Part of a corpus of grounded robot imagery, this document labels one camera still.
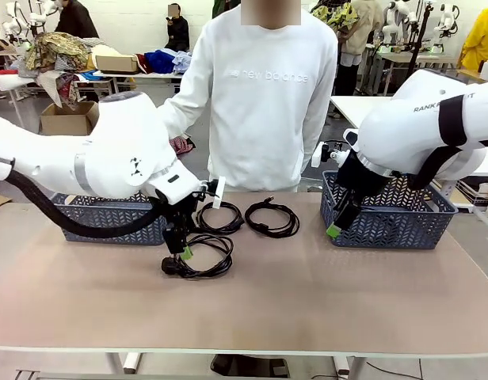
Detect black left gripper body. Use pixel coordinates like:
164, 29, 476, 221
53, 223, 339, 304
155, 189, 200, 235

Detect person in white sweatshirt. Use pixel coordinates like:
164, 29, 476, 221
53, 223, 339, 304
156, 0, 341, 194

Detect open cardboard box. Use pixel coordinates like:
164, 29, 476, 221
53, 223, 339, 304
38, 101, 101, 137

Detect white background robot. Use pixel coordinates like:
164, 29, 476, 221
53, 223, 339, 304
380, 0, 416, 55
429, 2, 461, 55

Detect black power cable large plug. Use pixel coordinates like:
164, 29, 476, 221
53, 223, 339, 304
161, 234, 234, 280

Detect black USB cable coil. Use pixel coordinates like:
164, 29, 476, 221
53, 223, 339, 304
244, 195, 301, 239

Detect black arm cable sleeve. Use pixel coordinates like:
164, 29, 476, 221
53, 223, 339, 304
415, 94, 487, 192
5, 169, 170, 239

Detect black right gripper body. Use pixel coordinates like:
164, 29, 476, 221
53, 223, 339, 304
334, 151, 390, 200

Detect blue cloth heap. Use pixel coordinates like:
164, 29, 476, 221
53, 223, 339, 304
143, 48, 178, 75

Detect grey-blue plastic lattice basket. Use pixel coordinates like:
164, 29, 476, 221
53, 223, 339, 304
49, 192, 169, 247
320, 170, 459, 252

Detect seated person in black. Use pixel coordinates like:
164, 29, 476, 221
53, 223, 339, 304
164, 3, 191, 53

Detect person's left forearm white sleeve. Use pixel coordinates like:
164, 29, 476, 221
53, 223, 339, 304
299, 98, 338, 176

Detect white table with clothes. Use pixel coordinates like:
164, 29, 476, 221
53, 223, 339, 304
92, 68, 189, 104

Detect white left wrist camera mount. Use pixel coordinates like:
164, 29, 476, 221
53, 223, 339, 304
196, 177, 227, 211

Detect black base under table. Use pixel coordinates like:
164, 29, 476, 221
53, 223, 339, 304
209, 353, 292, 378

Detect black power cable small coil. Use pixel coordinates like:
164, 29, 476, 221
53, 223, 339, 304
196, 200, 246, 235

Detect masked person in black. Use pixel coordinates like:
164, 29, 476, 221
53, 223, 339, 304
53, 0, 101, 40

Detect black left arm cable sleeve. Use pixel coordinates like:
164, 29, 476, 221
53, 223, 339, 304
5, 169, 170, 239

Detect white table leg foot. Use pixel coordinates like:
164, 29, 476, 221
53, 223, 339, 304
334, 353, 353, 375
122, 351, 143, 375

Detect white background robot arms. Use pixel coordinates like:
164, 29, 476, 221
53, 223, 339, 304
1, 0, 61, 45

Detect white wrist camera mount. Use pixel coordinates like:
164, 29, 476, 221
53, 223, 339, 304
196, 177, 227, 211
311, 139, 350, 169

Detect person's right forearm white sleeve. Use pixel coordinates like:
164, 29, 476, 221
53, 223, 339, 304
157, 77, 201, 140

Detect red checkered cloth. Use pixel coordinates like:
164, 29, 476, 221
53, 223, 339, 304
169, 135, 196, 156

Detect yellow garment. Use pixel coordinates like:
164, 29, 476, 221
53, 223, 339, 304
459, 5, 488, 73

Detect white padded ironing board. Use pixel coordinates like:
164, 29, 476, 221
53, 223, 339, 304
0, 72, 45, 120

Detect pile of patterned cloths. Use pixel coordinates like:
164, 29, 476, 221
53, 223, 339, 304
23, 32, 95, 112

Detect closed flat cardboard box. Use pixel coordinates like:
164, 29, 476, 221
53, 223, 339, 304
94, 54, 140, 74

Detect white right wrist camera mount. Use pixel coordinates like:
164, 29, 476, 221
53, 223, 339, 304
311, 139, 350, 169

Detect black right arm cable sleeve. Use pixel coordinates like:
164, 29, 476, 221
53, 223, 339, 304
415, 94, 487, 192

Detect black tripod pole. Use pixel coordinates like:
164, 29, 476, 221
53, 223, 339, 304
406, 0, 434, 80

